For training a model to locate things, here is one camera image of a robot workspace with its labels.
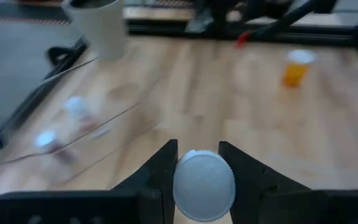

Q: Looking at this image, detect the large orange pill bottle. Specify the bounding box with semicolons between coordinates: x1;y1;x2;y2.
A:
281;49;318;88

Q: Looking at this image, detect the white plant pot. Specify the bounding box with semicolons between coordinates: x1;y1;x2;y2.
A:
61;0;127;62

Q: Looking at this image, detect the clear plastic bin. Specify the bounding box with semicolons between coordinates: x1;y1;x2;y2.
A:
0;55;164;187

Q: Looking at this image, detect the small red clip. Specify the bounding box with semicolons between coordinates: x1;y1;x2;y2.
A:
235;30;252;49

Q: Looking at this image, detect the clear pill bottle white cap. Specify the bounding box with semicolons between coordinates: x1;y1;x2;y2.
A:
34;129;77;166

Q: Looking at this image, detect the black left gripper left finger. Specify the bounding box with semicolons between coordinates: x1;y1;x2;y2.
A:
0;139;179;224

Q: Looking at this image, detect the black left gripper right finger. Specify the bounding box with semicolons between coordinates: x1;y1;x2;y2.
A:
218;141;358;224

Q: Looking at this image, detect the light orange pill bottle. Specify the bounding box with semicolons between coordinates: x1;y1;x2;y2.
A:
172;149;236;223

